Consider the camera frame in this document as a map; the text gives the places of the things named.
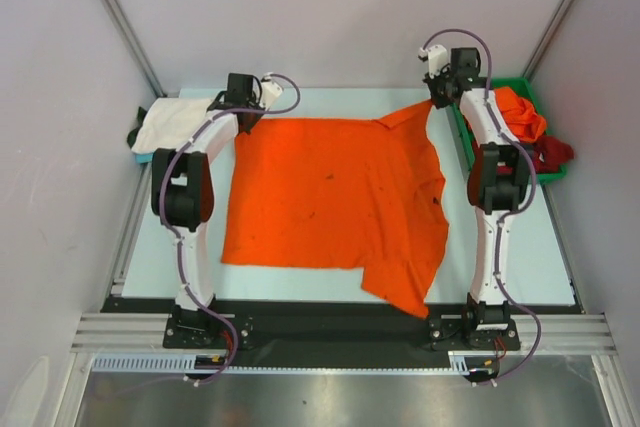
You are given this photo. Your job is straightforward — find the orange t shirt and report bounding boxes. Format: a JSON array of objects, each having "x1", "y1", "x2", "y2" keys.
[
  {"x1": 222, "y1": 101, "x2": 449, "y2": 318},
  {"x1": 494, "y1": 87, "x2": 547, "y2": 143}
]

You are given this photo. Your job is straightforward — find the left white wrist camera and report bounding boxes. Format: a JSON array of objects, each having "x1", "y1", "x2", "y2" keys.
[{"x1": 259, "y1": 76, "x2": 284, "y2": 110}]

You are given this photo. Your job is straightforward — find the left aluminium side rail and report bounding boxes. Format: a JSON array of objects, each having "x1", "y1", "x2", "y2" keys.
[{"x1": 107, "y1": 164, "x2": 152, "y2": 297}]

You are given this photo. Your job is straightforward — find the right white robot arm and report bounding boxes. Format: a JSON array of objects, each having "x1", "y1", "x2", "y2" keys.
[{"x1": 419, "y1": 45, "x2": 536, "y2": 349}]

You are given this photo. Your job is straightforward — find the green plastic bin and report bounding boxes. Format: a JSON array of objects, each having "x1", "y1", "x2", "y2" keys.
[{"x1": 449, "y1": 76, "x2": 569, "y2": 184}]

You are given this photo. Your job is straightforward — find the folded light blue t shirt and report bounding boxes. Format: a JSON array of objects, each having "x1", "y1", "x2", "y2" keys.
[{"x1": 134, "y1": 153, "x2": 153, "y2": 164}]

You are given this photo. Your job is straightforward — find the right aluminium corner post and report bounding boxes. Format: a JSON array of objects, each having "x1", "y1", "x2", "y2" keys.
[{"x1": 522, "y1": 0, "x2": 576, "y2": 81}]

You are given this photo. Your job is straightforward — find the folded white t shirt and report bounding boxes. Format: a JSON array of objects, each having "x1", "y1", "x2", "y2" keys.
[{"x1": 131, "y1": 98, "x2": 213, "y2": 155}]

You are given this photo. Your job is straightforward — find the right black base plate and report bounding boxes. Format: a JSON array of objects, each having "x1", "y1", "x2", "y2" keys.
[{"x1": 426, "y1": 317, "x2": 521, "y2": 351}]

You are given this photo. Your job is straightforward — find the aluminium corner post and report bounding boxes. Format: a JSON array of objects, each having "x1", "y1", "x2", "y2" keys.
[
  {"x1": 100, "y1": 0, "x2": 167, "y2": 97},
  {"x1": 522, "y1": 0, "x2": 576, "y2": 81}
]

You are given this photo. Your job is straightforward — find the white slotted cable duct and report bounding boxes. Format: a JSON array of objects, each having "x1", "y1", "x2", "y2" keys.
[{"x1": 92, "y1": 353, "x2": 495, "y2": 376}]

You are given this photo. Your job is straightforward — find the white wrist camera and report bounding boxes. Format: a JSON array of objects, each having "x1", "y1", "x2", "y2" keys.
[
  {"x1": 418, "y1": 44, "x2": 449, "y2": 78},
  {"x1": 259, "y1": 76, "x2": 284, "y2": 110}
]

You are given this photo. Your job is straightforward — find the dark red t shirt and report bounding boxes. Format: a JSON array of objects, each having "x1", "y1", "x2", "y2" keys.
[{"x1": 534, "y1": 135, "x2": 575, "y2": 174}]

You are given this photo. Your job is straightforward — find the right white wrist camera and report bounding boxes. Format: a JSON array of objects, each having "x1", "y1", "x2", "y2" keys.
[{"x1": 418, "y1": 44, "x2": 449, "y2": 78}]

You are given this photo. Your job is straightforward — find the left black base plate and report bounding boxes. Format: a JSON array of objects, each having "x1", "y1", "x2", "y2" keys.
[{"x1": 162, "y1": 316, "x2": 254, "y2": 350}]

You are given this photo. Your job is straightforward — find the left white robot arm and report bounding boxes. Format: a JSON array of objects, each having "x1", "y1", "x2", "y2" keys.
[{"x1": 151, "y1": 73, "x2": 282, "y2": 347}]

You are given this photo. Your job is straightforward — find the left aluminium corner post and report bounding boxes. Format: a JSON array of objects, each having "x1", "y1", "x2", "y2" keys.
[{"x1": 100, "y1": 0, "x2": 167, "y2": 97}]

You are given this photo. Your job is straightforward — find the aluminium front rail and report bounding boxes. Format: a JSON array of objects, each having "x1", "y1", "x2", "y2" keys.
[{"x1": 71, "y1": 313, "x2": 617, "y2": 355}]

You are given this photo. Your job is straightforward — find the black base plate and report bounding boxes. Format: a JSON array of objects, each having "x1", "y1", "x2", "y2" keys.
[
  {"x1": 162, "y1": 316, "x2": 254, "y2": 350},
  {"x1": 426, "y1": 317, "x2": 521, "y2": 351}
]

